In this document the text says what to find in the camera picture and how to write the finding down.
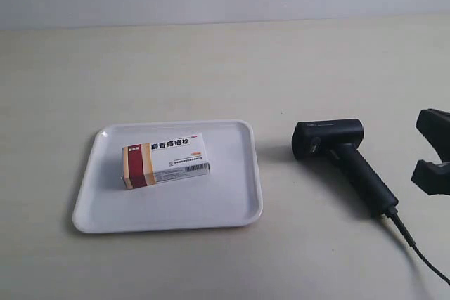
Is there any white red medicine box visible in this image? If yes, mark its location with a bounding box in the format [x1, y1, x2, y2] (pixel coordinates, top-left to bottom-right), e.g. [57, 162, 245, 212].
[122, 133, 210, 190]

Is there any black scanner cable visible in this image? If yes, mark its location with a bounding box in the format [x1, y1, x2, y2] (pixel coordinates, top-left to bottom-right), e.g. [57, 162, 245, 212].
[386, 210, 450, 289]

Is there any white plastic tray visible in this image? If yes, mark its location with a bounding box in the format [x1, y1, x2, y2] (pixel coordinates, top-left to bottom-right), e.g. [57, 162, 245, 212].
[72, 119, 263, 233]

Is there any black handheld barcode scanner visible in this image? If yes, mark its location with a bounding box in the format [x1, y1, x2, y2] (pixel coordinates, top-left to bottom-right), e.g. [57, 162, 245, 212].
[291, 119, 399, 218]

